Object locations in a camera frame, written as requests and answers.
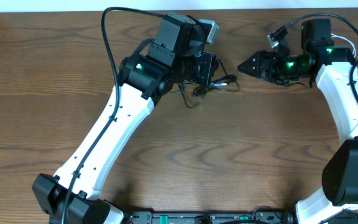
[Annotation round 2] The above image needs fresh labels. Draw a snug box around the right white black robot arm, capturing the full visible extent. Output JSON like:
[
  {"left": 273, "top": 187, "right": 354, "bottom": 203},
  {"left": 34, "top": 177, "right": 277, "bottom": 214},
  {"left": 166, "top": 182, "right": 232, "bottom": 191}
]
[{"left": 237, "top": 13, "right": 358, "bottom": 223}]

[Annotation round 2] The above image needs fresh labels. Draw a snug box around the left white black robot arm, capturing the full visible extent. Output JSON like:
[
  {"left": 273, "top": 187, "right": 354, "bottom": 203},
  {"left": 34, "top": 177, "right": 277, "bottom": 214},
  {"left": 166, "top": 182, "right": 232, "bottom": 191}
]
[{"left": 32, "top": 12, "right": 219, "bottom": 223}]

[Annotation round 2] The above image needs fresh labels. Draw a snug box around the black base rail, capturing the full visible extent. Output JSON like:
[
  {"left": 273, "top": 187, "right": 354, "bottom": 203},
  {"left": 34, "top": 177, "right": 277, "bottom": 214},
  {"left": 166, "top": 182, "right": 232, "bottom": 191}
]
[{"left": 121, "top": 206, "right": 297, "bottom": 224}]

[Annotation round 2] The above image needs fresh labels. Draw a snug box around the white usb cable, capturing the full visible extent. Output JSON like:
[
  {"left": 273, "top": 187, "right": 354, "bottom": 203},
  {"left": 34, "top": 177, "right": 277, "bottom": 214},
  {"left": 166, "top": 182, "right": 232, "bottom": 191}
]
[{"left": 330, "top": 32, "right": 357, "bottom": 58}]

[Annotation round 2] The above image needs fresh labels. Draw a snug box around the black usb cable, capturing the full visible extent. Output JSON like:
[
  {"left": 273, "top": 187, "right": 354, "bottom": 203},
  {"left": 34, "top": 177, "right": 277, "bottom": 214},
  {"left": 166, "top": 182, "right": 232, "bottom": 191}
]
[{"left": 169, "top": 58, "right": 241, "bottom": 110}]

